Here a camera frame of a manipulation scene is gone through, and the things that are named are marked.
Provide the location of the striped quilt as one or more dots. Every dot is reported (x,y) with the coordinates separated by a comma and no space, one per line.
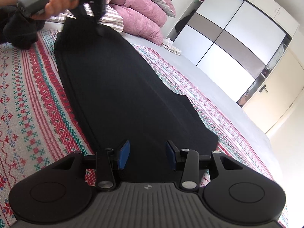
(111,19)

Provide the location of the cream door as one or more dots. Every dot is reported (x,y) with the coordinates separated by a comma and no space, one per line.
(280,95)

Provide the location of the pink quilted pillow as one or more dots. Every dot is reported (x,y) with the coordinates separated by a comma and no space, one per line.
(147,7)
(142,29)

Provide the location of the black pants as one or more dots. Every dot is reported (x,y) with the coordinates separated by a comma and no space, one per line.
(118,87)

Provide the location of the dark hanging garment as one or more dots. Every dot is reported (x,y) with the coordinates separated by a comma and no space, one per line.
(185,21)

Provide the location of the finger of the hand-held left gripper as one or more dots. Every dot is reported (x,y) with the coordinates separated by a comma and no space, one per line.
(99,4)

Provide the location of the hanging light clothes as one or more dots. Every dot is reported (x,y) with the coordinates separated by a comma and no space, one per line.
(276,55)

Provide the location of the folded beige cloth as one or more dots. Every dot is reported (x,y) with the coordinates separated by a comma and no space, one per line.
(171,46)

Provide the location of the white and grey wardrobe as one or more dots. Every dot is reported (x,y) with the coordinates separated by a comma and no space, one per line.
(237,40)

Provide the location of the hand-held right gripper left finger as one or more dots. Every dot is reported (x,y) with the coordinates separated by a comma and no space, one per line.
(124,155)

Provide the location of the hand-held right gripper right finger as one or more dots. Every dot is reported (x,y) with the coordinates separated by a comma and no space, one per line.
(171,156)

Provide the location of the patterned red green blanket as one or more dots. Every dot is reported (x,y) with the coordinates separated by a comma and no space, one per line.
(30,104)

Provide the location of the dark cloth pile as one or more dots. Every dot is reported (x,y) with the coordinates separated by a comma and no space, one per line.
(19,30)

